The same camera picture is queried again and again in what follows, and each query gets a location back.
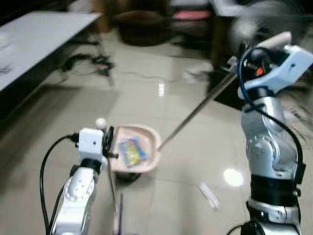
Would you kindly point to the broom with white knob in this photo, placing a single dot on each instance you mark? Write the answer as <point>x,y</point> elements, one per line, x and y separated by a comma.
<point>100,122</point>

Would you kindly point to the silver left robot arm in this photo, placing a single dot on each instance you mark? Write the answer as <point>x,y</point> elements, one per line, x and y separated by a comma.
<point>78,196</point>

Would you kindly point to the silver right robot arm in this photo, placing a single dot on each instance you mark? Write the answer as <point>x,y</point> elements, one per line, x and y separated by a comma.
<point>266,147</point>

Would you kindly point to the blue yellow snack packet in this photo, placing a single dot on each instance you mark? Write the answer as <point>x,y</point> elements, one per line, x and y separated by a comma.
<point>132,152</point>

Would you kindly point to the grey standing fan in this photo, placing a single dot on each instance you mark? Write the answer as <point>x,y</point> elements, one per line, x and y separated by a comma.
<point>254,19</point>

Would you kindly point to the pink seat cushion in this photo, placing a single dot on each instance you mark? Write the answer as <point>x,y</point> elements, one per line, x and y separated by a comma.
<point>191,14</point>

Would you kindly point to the white paper litter strip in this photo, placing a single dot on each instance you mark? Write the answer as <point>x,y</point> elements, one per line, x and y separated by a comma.
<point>210,196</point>

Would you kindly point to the dark round basket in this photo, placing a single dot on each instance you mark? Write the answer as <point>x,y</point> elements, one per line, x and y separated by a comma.
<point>142,29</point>

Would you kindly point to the white table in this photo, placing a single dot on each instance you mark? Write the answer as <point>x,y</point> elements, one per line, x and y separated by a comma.
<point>39,39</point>

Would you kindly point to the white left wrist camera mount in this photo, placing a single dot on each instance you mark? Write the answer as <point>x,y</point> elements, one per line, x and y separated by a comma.
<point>90,143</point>

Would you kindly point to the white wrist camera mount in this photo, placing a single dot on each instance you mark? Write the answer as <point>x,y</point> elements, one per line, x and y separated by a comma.
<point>288,66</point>
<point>90,143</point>

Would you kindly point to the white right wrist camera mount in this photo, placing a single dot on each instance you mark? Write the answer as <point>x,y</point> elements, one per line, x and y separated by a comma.
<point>288,66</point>

